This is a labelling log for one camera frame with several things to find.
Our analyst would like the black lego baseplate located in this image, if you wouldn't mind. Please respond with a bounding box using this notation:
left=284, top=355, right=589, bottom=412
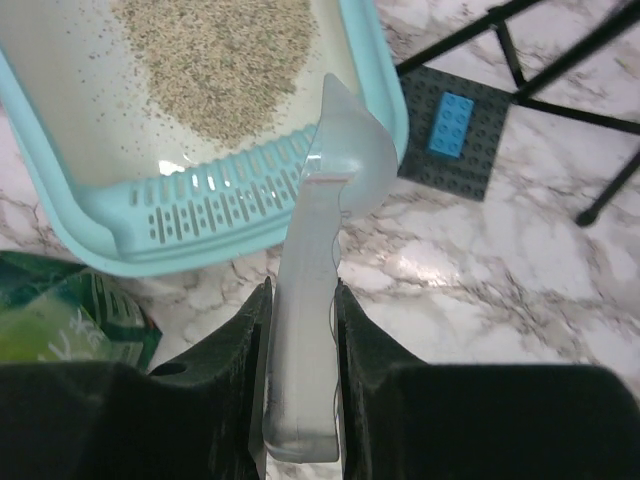
left=398, top=66, right=511, bottom=202

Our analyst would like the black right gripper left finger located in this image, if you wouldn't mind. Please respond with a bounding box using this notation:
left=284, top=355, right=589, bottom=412
left=1, top=282, right=272, bottom=479

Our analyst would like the black tripod stand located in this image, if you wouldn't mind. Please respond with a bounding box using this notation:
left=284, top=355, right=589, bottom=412
left=394, top=0, right=640, bottom=229

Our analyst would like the clear plastic scoop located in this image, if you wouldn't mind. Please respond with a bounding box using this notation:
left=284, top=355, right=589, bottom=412
left=262, top=74, right=398, bottom=463

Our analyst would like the blue lego brick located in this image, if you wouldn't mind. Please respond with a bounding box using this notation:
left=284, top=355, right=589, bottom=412
left=427, top=92, right=474, bottom=159

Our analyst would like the beige litter pile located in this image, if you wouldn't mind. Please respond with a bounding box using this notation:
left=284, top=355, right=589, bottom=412
left=112, top=1, right=316, bottom=148

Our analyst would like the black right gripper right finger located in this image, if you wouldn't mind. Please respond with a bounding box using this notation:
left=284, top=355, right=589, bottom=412
left=335, top=285, right=639, bottom=479

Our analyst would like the green litter bag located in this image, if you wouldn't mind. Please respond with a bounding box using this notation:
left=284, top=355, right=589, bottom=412
left=1, top=251, right=162, bottom=370

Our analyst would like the teal cat litter box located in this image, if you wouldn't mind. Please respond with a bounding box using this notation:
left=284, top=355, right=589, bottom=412
left=1, top=1, right=409, bottom=277

